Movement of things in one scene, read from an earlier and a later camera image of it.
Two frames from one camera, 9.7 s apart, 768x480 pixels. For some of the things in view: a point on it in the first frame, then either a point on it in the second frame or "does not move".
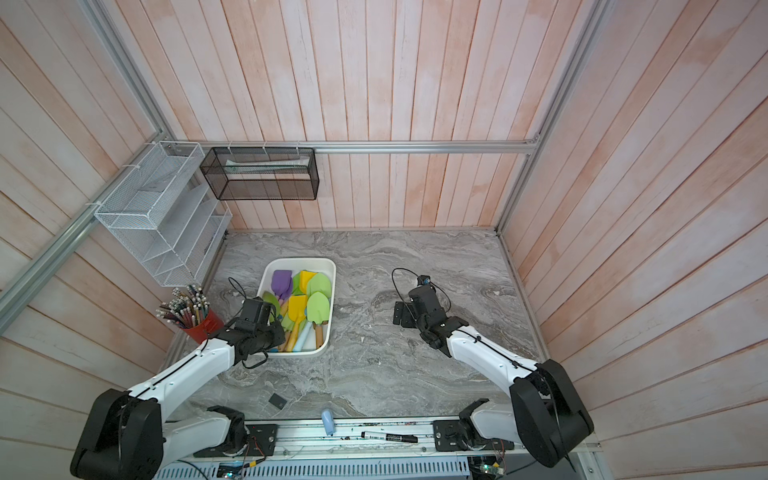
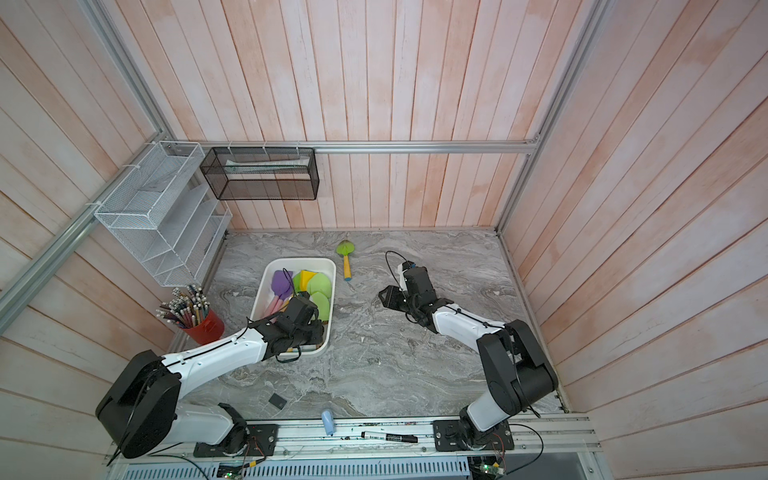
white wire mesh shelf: x=161 y=214 does not move
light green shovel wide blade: x=318 y=313 does not move
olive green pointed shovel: x=272 y=298 → x=319 y=282
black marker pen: x=400 y=438 does not move
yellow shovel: x=305 y=276 does not move
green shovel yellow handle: x=319 y=282 → x=345 y=247
